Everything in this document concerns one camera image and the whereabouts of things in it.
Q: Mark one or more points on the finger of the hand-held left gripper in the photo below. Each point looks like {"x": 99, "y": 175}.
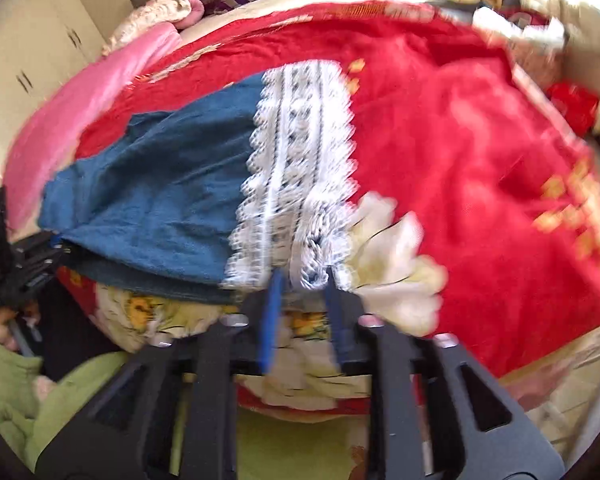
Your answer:
{"x": 37, "y": 265}

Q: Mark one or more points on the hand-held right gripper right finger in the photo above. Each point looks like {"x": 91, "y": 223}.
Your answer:
{"x": 338, "y": 325}

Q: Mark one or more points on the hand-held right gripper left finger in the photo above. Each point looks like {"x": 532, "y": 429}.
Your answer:
{"x": 271, "y": 325}

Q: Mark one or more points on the blue denim pants lace trim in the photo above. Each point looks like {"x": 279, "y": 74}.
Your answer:
{"x": 170, "y": 185}

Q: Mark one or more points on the person's left hand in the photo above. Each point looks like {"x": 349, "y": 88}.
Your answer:
{"x": 2, "y": 327}

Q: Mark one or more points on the dark cloth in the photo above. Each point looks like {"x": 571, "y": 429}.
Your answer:
{"x": 80, "y": 325}

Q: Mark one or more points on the green garment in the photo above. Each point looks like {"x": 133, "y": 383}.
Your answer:
{"x": 10, "y": 390}

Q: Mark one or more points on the pink quilt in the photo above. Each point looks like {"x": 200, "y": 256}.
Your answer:
{"x": 70, "y": 110}

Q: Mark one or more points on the red floral bedspread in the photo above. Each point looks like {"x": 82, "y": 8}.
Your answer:
{"x": 455, "y": 160}

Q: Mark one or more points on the cream wardrobe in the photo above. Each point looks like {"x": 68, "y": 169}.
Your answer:
{"x": 30, "y": 35}

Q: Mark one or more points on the floral pillow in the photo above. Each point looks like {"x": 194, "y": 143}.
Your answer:
{"x": 150, "y": 15}

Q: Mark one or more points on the cream blanket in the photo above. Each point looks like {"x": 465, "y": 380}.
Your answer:
{"x": 290, "y": 6}

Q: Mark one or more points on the pile of red white clothes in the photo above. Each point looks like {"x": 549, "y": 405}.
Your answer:
{"x": 535, "y": 35}

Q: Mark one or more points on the cream curtain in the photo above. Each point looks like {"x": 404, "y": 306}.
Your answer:
{"x": 580, "y": 7}

